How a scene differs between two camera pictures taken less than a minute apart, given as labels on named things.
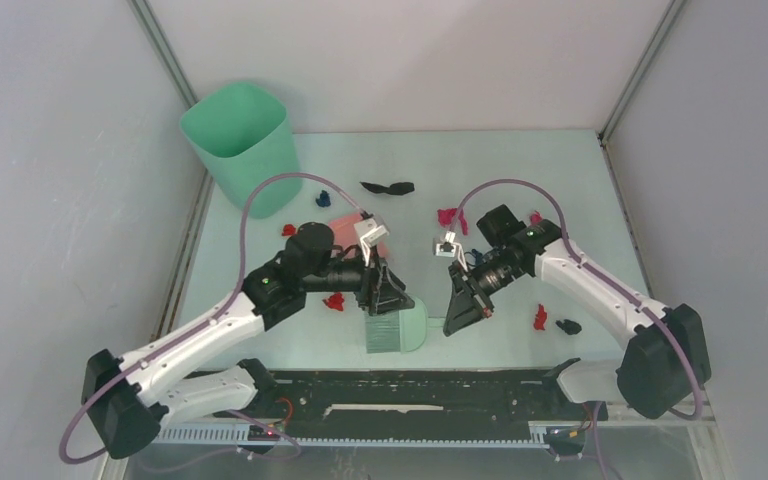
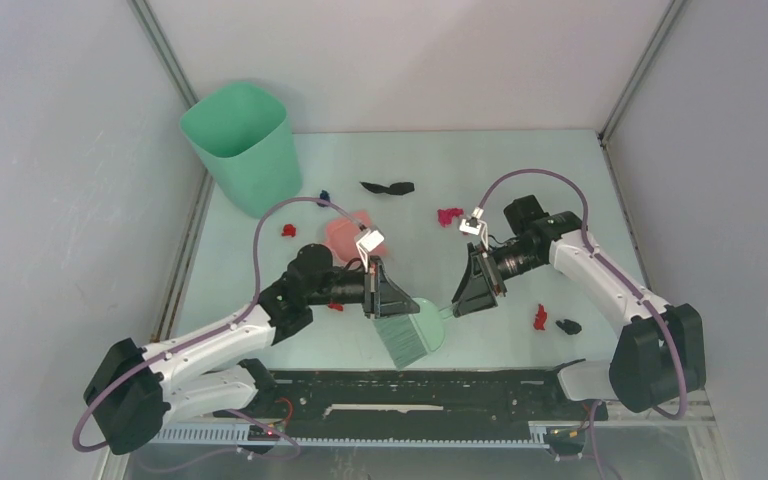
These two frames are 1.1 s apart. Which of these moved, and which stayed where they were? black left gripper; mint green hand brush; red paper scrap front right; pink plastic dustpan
Moved: mint green hand brush
Stayed: red paper scrap front right; pink plastic dustpan; black left gripper
